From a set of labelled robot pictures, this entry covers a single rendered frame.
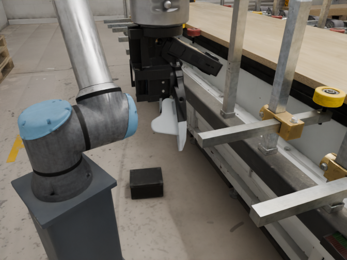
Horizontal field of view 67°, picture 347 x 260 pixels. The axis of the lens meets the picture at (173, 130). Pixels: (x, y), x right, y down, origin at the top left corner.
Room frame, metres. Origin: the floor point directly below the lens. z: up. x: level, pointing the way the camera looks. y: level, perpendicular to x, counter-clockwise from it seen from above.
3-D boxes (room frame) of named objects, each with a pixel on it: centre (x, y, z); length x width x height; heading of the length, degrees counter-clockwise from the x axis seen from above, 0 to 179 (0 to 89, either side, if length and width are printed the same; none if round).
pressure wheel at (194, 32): (1.66, -0.12, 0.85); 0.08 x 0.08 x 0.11
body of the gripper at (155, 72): (0.44, 0.03, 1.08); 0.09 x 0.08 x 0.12; 105
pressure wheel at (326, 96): (0.72, -0.46, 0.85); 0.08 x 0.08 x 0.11
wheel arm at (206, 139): (0.65, -0.27, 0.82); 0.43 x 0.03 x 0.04; 110
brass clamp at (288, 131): (0.69, -0.32, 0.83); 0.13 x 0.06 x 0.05; 20
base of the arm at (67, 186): (0.67, 0.37, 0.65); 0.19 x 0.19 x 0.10
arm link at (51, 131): (0.68, 0.36, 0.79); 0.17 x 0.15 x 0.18; 122
